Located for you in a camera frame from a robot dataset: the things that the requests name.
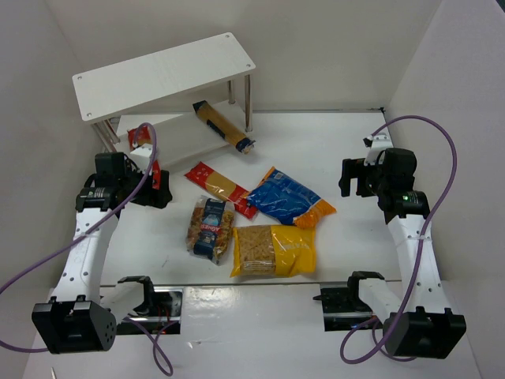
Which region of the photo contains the red spaghetti pack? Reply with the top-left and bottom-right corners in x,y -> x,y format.
185,162 -> 258,220
128,126 -> 161,186

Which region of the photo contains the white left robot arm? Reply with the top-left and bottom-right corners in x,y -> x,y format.
32,146 -> 172,355

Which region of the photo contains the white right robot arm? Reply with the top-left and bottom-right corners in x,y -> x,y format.
339,147 -> 466,365

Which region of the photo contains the blue orange pasta bag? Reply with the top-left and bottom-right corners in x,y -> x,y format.
246,167 -> 336,229

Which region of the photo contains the brown spaghetti pack on shelf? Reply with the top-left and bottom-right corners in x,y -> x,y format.
193,100 -> 255,155

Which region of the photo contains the white two-tier shelf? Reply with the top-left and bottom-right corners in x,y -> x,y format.
71,32 -> 256,169

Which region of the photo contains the Agnesi tricolour fusilli bag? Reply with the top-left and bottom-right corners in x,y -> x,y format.
185,196 -> 235,265

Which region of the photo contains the yellow macaroni bag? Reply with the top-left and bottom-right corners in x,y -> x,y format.
230,225 -> 316,277

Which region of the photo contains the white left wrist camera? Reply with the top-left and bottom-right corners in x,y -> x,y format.
129,144 -> 157,172

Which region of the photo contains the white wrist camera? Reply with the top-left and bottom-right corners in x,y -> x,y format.
129,144 -> 157,172
364,133 -> 393,166

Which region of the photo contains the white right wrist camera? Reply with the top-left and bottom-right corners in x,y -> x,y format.
364,133 -> 393,166

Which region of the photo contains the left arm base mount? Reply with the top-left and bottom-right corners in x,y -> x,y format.
100,282 -> 183,336

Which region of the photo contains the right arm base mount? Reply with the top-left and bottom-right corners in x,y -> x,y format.
312,285 -> 373,332

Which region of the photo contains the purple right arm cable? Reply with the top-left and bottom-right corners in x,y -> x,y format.
340,114 -> 458,364

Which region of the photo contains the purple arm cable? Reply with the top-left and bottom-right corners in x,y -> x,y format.
0,122 -> 174,377
340,114 -> 458,364

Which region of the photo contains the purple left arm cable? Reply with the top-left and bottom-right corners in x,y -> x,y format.
0,122 -> 174,377

